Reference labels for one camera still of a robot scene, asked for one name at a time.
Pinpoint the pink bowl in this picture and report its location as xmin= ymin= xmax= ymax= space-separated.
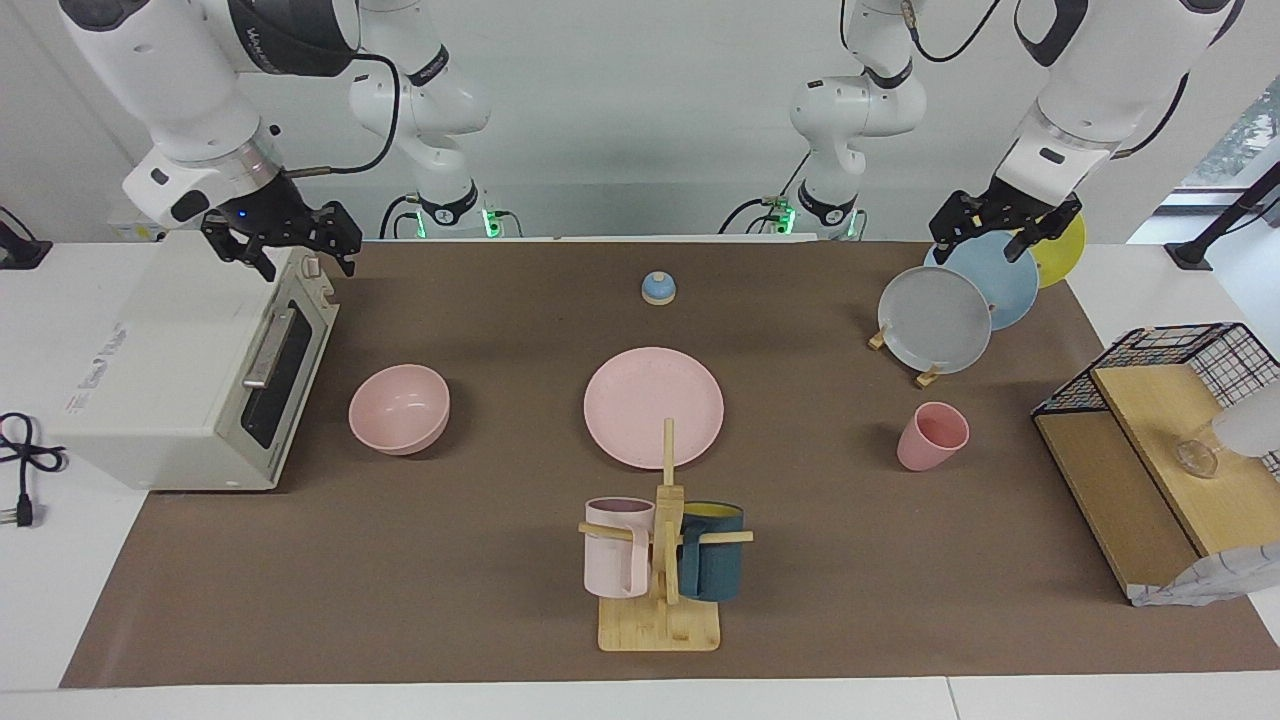
xmin=348 ymin=364 xmax=452 ymax=457

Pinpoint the pink cup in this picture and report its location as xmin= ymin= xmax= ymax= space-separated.
xmin=896 ymin=402 xmax=971 ymax=472

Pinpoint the yellow plate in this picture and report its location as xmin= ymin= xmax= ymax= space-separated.
xmin=1030 ymin=212 xmax=1087 ymax=290

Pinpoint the light blue plate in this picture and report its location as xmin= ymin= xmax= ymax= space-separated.
xmin=922 ymin=232 xmax=1041 ymax=332

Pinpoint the grey plate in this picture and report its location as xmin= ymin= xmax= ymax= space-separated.
xmin=877 ymin=266 xmax=993 ymax=376

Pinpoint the cream toaster oven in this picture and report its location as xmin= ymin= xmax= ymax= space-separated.
xmin=48 ymin=232 xmax=341 ymax=493

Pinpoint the wooden plate rack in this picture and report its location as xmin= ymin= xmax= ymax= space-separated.
xmin=867 ymin=322 xmax=943 ymax=390

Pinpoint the light wooden board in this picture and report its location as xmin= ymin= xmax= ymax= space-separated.
xmin=1090 ymin=363 xmax=1280 ymax=558

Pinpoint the black table clamp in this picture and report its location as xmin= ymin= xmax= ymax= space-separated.
xmin=0 ymin=205 xmax=53 ymax=271

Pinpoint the window with greenery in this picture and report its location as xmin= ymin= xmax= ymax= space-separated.
xmin=1180 ymin=78 xmax=1280 ymax=191

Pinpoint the brown wooden board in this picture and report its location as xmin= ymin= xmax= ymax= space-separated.
xmin=1033 ymin=410 xmax=1201 ymax=601

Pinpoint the clear drinking glass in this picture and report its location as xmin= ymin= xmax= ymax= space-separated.
xmin=1175 ymin=425 xmax=1223 ymax=479

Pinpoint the frosted white object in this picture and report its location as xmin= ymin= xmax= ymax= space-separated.
xmin=1212 ymin=383 xmax=1280 ymax=459

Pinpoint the brown table mat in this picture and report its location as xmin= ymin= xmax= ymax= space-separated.
xmin=58 ymin=240 xmax=1280 ymax=689

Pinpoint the pink plate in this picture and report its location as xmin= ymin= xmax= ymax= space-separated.
xmin=583 ymin=347 xmax=725 ymax=470

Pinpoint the pale pink mug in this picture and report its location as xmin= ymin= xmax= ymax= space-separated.
xmin=583 ymin=497 xmax=657 ymax=600

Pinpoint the dark teal mug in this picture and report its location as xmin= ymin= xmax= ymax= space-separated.
xmin=676 ymin=501 xmax=746 ymax=603

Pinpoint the wooden mug rack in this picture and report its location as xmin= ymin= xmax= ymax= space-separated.
xmin=578 ymin=418 xmax=755 ymax=653

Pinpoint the black right base cable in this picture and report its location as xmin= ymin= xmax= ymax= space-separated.
xmin=378 ymin=193 xmax=421 ymax=241

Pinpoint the black base cable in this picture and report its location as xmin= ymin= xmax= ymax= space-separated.
xmin=718 ymin=150 xmax=811 ymax=236
xmin=378 ymin=193 xmax=421 ymax=241

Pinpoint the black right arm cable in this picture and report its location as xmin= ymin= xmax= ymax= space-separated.
xmin=283 ymin=52 xmax=403 ymax=179

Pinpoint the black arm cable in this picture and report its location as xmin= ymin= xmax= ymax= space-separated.
xmin=898 ymin=0 xmax=1191 ymax=161
xmin=283 ymin=52 xmax=403 ymax=179

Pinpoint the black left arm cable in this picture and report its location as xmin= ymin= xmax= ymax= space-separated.
xmin=898 ymin=0 xmax=1191 ymax=161

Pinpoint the black wire basket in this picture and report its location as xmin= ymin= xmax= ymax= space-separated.
xmin=1031 ymin=322 xmax=1280 ymax=481

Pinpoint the black camera stand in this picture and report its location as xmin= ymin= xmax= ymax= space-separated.
xmin=1165 ymin=160 xmax=1280 ymax=271

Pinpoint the black left base cable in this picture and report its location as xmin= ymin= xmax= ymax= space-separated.
xmin=718 ymin=150 xmax=811 ymax=236

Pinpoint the black power cord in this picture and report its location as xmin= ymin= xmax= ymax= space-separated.
xmin=0 ymin=412 xmax=69 ymax=529

